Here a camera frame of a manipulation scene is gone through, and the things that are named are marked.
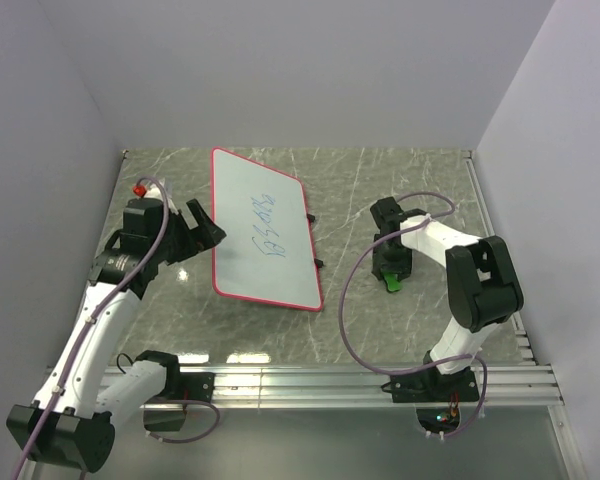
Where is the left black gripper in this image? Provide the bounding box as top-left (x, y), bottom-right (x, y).
top-left (151, 198), bottom-right (225, 265)

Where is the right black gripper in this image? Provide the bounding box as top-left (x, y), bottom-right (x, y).
top-left (371, 233), bottom-right (413, 281)

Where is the green whiteboard eraser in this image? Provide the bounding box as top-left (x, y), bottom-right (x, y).
top-left (383, 272), bottom-right (402, 293)

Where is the red framed whiteboard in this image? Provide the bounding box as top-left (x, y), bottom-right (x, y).
top-left (210, 148), bottom-right (323, 312)

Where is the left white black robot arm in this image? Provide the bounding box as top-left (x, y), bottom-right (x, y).
top-left (6, 195), bottom-right (226, 474)

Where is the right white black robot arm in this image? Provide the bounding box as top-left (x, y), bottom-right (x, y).
top-left (370, 197), bottom-right (524, 400)

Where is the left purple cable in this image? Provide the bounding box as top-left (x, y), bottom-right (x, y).
top-left (9, 174), bottom-right (222, 480)

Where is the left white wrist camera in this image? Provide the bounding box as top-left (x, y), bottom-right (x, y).
top-left (132, 178), bottom-right (179, 214)

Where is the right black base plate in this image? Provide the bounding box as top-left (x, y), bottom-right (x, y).
top-left (381, 368), bottom-right (480, 403)

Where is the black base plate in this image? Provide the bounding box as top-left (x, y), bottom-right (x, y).
top-left (381, 368), bottom-right (480, 403)
top-left (156, 372), bottom-right (215, 403)

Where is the right side aluminium rail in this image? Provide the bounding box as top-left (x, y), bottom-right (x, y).
top-left (462, 149), bottom-right (536, 366)

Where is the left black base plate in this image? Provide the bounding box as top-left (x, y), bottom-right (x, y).
top-left (156, 372), bottom-right (215, 403)

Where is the aluminium mounting rail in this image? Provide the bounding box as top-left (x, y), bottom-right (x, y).
top-left (34, 364), bottom-right (565, 411)

